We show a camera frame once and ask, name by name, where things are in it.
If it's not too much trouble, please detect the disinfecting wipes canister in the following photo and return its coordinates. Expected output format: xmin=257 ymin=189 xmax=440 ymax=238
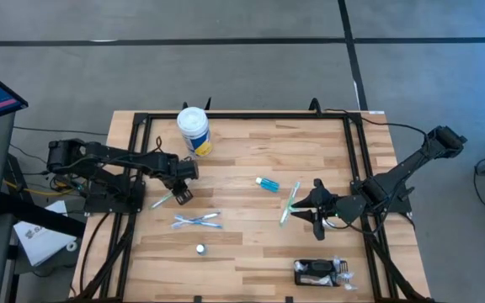
xmin=176 ymin=106 xmax=214 ymax=157

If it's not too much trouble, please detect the black wire caddy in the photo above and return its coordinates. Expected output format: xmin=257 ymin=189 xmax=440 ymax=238
xmin=293 ymin=257 xmax=349 ymax=288

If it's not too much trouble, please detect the white paper booklet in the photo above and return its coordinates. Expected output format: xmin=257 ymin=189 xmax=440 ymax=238
xmin=13 ymin=199 xmax=79 ymax=268

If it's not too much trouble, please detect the black aluminium table frame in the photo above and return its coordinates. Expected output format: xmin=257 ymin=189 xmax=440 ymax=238
xmin=72 ymin=109 xmax=431 ymax=303

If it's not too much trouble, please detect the small teal mouthwash bottle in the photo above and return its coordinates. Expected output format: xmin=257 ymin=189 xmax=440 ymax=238
xmin=254 ymin=176 xmax=280 ymax=194

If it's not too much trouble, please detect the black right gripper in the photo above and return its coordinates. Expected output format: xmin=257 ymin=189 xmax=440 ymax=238
xmin=290 ymin=177 xmax=344 ymax=242

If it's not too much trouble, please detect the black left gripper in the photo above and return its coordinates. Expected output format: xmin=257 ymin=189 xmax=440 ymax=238
xmin=163 ymin=157 xmax=201 ymax=208

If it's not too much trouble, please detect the black stand base bar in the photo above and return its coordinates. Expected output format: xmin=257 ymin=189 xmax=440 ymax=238
xmin=0 ymin=191 xmax=88 ymax=239

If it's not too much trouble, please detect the yellow floor cable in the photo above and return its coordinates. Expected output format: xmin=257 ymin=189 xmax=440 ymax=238
xmin=2 ymin=178 xmax=79 ymax=198

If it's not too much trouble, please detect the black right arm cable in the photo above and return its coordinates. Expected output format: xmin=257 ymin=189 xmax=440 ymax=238
xmin=322 ymin=107 xmax=429 ymax=136

